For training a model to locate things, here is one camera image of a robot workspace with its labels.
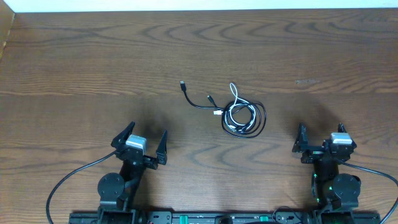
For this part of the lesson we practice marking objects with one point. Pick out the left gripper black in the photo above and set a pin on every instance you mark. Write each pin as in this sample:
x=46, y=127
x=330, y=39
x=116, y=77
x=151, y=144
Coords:
x=137, y=156

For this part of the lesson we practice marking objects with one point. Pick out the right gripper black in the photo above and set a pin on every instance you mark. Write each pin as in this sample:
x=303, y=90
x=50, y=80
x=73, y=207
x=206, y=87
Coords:
x=301, y=145

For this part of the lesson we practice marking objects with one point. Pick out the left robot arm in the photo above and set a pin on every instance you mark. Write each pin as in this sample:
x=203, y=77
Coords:
x=117, y=190

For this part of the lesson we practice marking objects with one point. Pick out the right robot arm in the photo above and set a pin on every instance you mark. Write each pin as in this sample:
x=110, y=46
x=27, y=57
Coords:
x=336, y=193

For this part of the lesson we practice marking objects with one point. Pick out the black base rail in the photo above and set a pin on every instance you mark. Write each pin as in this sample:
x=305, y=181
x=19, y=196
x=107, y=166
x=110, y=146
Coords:
x=167, y=217

